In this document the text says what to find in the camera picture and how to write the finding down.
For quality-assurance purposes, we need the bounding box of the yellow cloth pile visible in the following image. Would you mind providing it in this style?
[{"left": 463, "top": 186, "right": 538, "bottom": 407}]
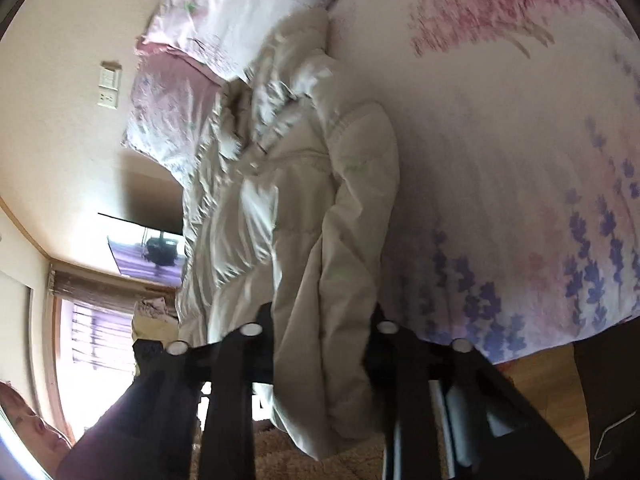
[{"left": 131, "top": 297, "right": 180, "bottom": 345}]

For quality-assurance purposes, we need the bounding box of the white down jacket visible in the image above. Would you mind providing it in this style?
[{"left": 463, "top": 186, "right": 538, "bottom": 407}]
[{"left": 176, "top": 7, "right": 401, "bottom": 461}]

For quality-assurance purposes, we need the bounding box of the black cloth with white label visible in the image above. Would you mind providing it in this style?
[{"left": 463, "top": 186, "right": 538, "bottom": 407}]
[{"left": 572, "top": 321, "right": 640, "bottom": 480}]

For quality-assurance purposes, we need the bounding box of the person's head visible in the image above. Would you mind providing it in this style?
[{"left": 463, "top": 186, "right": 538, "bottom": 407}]
[{"left": 0, "top": 381, "right": 72, "bottom": 463}]

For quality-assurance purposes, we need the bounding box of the beige shaggy rug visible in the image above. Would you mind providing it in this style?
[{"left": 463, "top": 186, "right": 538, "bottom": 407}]
[{"left": 247, "top": 417, "right": 396, "bottom": 480}]

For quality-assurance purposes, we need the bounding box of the bamboo window blind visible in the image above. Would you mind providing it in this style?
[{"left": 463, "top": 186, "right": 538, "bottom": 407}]
[{"left": 49, "top": 269, "right": 151, "bottom": 313}]

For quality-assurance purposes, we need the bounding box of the window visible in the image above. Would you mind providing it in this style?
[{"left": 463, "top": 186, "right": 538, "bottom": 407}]
[{"left": 59, "top": 300, "right": 142, "bottom": 442}]

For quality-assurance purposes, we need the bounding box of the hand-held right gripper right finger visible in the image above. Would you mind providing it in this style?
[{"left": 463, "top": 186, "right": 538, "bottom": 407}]
[{"left": 364, "top": 309, "right": 584, "bottom": 480}]

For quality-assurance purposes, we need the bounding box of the floral bed sheet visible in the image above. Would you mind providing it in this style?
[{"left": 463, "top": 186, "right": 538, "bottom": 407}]
[{"left": 327, "top": 0, "right": 640, "bottom": 367}]

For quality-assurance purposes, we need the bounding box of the flat screen television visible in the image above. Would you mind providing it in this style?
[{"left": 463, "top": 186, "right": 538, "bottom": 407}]
[{"left": 97, "top": 212, "right": 187, "bottom": 291}]

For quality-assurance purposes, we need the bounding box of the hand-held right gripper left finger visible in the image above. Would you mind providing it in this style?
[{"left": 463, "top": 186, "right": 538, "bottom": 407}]
[{"left": 167, "top": 304, "right": 277, "bottom": 480}]

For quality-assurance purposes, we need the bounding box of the pink floral pillow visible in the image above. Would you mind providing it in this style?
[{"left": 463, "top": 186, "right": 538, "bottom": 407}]
[{"left": 136, "top": 0, "right": 363, "bottom": 82}]

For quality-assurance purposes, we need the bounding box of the purple print floral pillow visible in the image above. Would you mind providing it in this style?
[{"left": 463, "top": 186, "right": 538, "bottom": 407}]
[{"left": 121, "top": 52, "right": 228, "bottom": 186}]

